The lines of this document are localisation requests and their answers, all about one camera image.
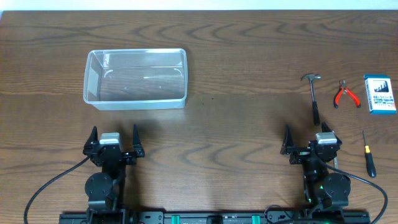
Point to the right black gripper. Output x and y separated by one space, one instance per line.
301 154

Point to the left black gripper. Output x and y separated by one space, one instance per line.
126 155

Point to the small claw hammer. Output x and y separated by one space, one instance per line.
311 78

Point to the clear plastic storage container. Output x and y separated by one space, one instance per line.
136 79

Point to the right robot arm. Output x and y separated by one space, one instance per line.
327 193

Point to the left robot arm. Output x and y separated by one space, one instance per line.
105 189

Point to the silver wrench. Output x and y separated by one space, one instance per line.
335 163

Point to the black yellow screwdriver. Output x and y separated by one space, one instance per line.
370 167

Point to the blue white cardboard box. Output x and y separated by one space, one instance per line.
380 94

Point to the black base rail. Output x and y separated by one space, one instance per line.
271 216

